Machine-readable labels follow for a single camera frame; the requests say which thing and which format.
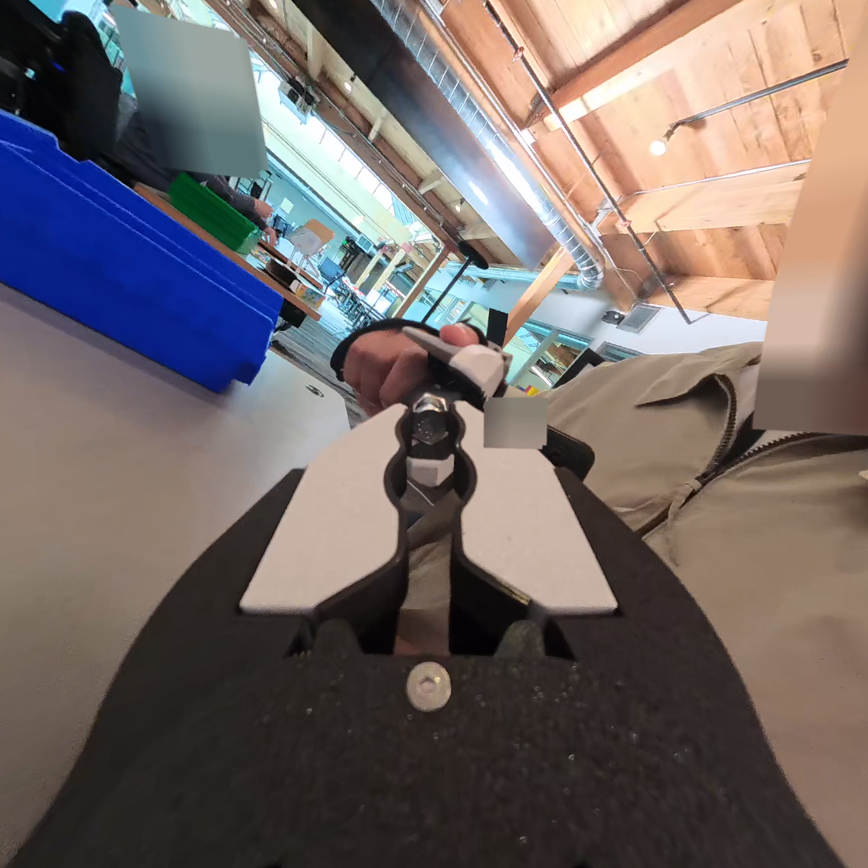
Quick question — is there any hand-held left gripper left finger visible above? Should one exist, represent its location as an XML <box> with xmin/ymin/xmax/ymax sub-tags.
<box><xmin>238</xmin><ymin>403</ymin><xmax>416</xmax><ymax>649</ymax></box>

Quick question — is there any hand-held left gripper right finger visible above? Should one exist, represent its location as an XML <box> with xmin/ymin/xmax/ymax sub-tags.
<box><xmin>448</xmin><ymin>403</ymin><xmax>619</xmax><ymax>645</ymax></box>

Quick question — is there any silver bolt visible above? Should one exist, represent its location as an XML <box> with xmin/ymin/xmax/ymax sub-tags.
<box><xmin>411</xmin><ymin>414</ymin><xmax>455</xmax><ymax>462</ymax></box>

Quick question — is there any blue storage bin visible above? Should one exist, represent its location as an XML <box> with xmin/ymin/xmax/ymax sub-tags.
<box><xmin>0</xmin><ymin>109</ymin><xmax>283</xmax><ymax>395</ymax></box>

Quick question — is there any person's right hand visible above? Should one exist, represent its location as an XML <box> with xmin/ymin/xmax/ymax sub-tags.
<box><xmin>346</xmin><ymin>321</ymin><xmax>483</xmax><ymax>416</ymax></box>

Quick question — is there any tan document stand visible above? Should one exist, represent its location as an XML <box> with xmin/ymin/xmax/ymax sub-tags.
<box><xmin>292</xmin><ymin>220</ymin><xmax>334</xmax><ymax>260</ymax></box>

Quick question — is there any brown wooden table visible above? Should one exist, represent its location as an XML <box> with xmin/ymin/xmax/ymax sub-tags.
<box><xmin>136</xmin><ymin>184</ymin><xmax>323</xmax><ymax>327</ymax></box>

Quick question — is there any green storage bin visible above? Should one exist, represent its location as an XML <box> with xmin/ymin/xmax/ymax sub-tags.
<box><xmin>166</xmin><ymin>173</ymin><xmax>262</xmax><ymax>254</ymax></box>

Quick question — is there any black office chair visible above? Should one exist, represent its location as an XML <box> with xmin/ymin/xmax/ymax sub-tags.
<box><xmin>0</xmin><ymin>7</ymin><xmax>123</xmax><ymax>163</ymax></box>

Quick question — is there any silver ventilation duct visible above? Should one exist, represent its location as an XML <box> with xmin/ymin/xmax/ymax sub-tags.
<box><xmin>373</xmin><ymin>0</ymin><xmax>604</xmax><ymax>286</ymax></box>

